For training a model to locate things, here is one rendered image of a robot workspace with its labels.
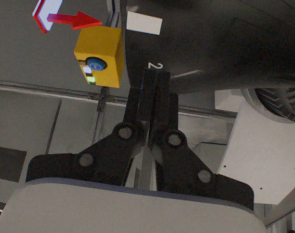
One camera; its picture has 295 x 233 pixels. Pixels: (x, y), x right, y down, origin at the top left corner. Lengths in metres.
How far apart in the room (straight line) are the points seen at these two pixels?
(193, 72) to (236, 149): 0.35
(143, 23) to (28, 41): 1.10
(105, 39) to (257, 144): 0.47
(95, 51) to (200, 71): 0.29
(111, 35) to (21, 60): 0.78
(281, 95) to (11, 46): 1.25
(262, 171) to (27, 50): 1.21
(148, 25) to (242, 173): 0.50
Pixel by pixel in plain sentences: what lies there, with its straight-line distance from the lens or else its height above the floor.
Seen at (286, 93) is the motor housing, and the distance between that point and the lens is 0.39.
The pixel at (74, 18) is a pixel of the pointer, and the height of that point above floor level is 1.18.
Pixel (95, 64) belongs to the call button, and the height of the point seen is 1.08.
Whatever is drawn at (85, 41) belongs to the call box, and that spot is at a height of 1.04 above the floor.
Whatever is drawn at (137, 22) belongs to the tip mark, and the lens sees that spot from 0.19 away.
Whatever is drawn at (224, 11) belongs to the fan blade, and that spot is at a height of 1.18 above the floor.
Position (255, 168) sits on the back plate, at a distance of 0.61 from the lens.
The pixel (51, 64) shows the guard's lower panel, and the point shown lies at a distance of 1.11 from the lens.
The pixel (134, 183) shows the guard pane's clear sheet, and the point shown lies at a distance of 0.87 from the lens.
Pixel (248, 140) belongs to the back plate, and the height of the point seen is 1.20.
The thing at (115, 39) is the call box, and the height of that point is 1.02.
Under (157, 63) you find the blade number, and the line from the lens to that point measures 0.22.
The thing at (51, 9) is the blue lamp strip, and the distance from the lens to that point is 0.24.
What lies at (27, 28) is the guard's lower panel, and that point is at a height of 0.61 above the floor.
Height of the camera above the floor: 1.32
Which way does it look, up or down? 18 degrees down
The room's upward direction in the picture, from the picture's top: 173 degrees counter-clockwise
